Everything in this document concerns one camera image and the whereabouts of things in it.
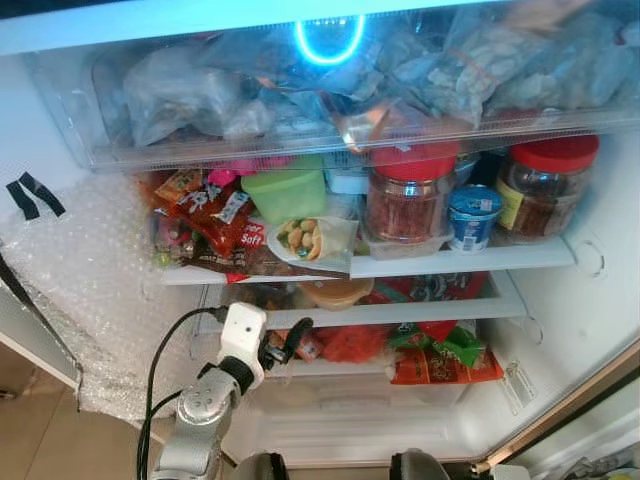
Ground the clear crisper drawer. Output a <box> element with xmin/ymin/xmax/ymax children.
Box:
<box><xmin>224</xmin><ymin>359</ymin><xmax>532</xmax><ymax>462</ymax></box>

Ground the grey frozen food bag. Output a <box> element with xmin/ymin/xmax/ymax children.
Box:
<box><xmin>119</xmin><ymin>44</ymin><xmax>273</xmax><ymax>147</ymax></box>

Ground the red printed snack packet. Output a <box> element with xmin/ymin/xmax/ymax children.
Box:
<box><xmin>149</xmin><ymin>167</ymin><xmax>257</xmax><ymax>257</ymax></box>

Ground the clear frosted food bag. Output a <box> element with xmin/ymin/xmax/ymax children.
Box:
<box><xmin>490</xmin><ymin>14</ymin><xmax>637</xmax><ymax>112</ymax></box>

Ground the dark grey robot leg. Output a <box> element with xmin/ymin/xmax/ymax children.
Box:
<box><xmin>389</xmin><ymin>447</ymin><xmax>452</xmax><ymax>480</ymax></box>
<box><xmin>234</xmin><ymin>451</ymin><xmax>292</xmax><ymax>480</ymax></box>

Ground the beige bowl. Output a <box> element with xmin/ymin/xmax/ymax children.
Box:
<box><xmin>297</xmin><ymin>277</ymin><xmax>377</xmax><ymax>312</ymax></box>

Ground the pink packet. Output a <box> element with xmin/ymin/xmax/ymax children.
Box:
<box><xmin>204</xmin><ymin>154</ymin><xmax>292</xmax><ymax>187</ymax></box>

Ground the colourful candy bag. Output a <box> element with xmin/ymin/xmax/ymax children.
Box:
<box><xmin>149</xmin><ymin>214</ymin><xmax>202</xmax><ymax>267</ymax></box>

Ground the white plastic tub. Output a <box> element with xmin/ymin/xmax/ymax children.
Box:
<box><xmin>324</xmin><ymin>164</ymin><xmax>374</xmax><ymax>197</ymax></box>

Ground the orange foil packet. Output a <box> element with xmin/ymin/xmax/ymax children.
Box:
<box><xmin>334</xmin><ymin>94</ymin><xmax>422</xmax><ymax>152</ymax></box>

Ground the green plastic container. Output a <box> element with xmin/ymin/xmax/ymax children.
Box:
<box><xmin>239</xmin><ymin>154</ymin><xmax>330</xmax><ymax>227</ymax></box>

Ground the small orange packet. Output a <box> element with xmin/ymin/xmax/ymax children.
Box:
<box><xmin>293</xmin><ymin>329</ymin><xmax>324</xmax><ymax>362</ymax></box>

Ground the green red snack packet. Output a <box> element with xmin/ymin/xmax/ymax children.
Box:
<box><xmin>387</xmin><ymin>319</ymin><xmax>487</xmax><ymax>367</ymax></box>

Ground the clear plastic fridge drawer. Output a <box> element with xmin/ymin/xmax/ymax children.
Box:
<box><xmin>24</xmin><ymin>8</ymin><xmax>640</xmax><ymax>172</ymax></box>

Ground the blue white yogurt cup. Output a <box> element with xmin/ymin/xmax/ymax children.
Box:
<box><xmin>446</xmin><ymin>184</ymin><xmax>504</xmax><ymax>252</ymax></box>

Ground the white wide fridge shelf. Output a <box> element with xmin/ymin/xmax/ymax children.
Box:
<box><xmin>159</xmin><ymin>234</ymin><xmax>579</xmax><ymax>287</ymax></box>

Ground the flat red food package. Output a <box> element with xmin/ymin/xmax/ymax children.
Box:
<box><xmin>369</xmin><ymin>271</ymin><xmax>492</xmax><ymax>304</ymax></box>

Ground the white narrow fridge shelf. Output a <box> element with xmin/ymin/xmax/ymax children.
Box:
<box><xmin>199</xmin><ymin>269</ymin><xmax>529</xmax><ymax>332</ymax></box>

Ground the dark grey robot left leg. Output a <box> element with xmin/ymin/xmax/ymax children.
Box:
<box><xmin>234</xmin><ymin>451</ymin><xmax>292</xmax><ymax>480</ymax></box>

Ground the fridge door with bronze trim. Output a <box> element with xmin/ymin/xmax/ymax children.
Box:
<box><xmin>469</xmin><ymin>339</ymin><xmax>640</xmax><ymax>477</ymax></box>

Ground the dark grey robot right leg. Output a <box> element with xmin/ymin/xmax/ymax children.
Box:
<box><xmin>389</xmin><ymin>447</ymin><xmax>452</xmax><ymax>480</ymax></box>

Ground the black tape strip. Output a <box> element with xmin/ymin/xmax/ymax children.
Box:
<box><xmin>5</xmin><ymin>181</ymin><xmax>42</xmax><ymax>222</ymax></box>
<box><xmin>19</xmin><ymin>171</ymin><xmax>67</xmax><ymax>217</ymax></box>

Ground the black fridge cabinet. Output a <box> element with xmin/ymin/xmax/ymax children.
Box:
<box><xmin>0</xmin><ymin>0</ymin><xmax>640</xmax><ymax>471</ymax></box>

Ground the red-lidded jar of red snacks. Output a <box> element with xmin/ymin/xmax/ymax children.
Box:
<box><xmin>364</xmin><ymin>142</ymin><xmax>462</xmax><ymax>247</ymax></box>

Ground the red-lidded jar with yellow label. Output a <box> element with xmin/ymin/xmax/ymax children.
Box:
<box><xmin>496</xmin><ymin>134</ymin><xmax>602</xmax><ymax>245</ymax></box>

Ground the bubble wrap sheet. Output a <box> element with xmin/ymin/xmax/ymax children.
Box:
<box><xmin>0</xmin><ymin>174</ymin><xmax>223</xmax><ymax>423</ymax></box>

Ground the tortilla wrap picture packet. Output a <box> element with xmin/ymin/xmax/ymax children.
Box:
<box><xmin>264</xmin><ymin>214</ymin><xmax>360</xmax><ymax>274</ymax></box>

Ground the orange red noodle packet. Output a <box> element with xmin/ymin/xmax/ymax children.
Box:
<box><xmin>389</xmin><ymin>344</ymin><xmax>505</xmax><ymax>387</ymax></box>

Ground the orange red mesh bag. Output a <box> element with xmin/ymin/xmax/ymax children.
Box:
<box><xmin>319</xmin><ymin>324</ymin><xmax>392</xmax><ymax>364</ymax></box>

